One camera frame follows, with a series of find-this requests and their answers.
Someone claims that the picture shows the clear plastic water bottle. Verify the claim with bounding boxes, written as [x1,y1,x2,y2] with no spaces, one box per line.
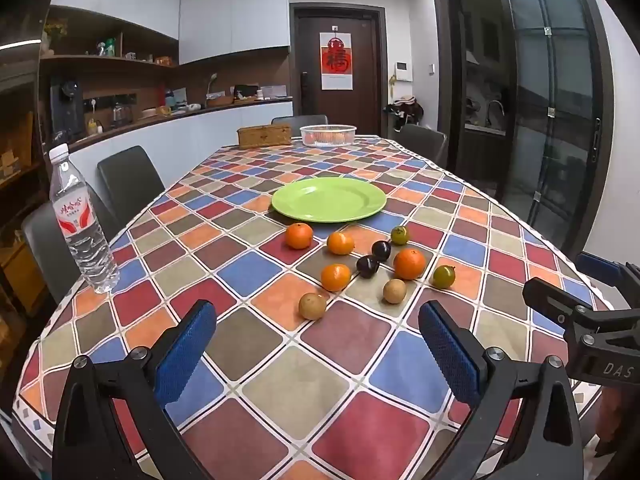
[48,143,121,295]

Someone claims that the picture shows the white wall cabinets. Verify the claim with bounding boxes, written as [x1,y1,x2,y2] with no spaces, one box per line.
[50,0,291,66]

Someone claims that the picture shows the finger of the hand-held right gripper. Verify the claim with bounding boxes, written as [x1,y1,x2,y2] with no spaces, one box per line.
[522,277,640,346]
[575,251,640,306]

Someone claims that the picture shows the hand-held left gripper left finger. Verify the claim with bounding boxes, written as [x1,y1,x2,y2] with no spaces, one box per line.
[52,300,218,480]

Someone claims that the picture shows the woven wicker box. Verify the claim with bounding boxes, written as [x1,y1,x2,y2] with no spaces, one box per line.
[236,123,292,150]

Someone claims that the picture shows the white plastic basket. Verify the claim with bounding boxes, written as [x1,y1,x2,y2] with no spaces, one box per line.
[299,124,358,148]

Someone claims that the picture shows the green plate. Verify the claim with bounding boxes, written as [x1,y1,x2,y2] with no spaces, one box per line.
[271,176,388,224]

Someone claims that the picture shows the black water dispenser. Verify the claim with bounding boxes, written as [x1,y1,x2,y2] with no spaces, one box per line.
[49,76,86,144]

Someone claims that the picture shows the brown kiwi fruit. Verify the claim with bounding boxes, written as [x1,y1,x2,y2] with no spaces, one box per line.
[383,278,407,305]

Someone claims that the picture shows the white kitchen counter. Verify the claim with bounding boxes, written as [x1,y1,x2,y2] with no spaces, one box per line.
[67,99,294,196]

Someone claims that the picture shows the dark grey dining chair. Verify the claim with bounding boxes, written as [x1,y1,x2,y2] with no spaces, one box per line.
[97,146,166,222]
[20,199,118,306]
[397,123,449,168]
[271,115,329,127]

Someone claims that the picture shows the dark brown door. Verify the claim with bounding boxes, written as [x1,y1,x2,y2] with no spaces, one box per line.
[290,4,386,137]

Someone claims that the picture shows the pile of bags and clothes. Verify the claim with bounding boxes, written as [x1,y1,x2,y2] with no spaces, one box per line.
[384,96,425,131]

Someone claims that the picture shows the red and white wall calendar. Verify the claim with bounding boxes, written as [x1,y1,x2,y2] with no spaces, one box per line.
[320,31,355,91]

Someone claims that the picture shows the yellow flowers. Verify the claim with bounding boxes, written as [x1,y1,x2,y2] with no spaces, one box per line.
[42,19,69,56]

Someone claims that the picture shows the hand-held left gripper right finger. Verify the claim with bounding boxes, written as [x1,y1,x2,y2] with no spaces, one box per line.
[417,301,586,480]

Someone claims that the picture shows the pile of small mandarins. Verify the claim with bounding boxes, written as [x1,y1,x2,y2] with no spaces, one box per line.
[307,130,348,145]

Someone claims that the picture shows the large orange mandarin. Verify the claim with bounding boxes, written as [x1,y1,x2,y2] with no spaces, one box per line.
[393,248,427,281]

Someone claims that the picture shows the glass sliding door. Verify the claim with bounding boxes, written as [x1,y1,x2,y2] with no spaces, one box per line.
[495,0,617,256]

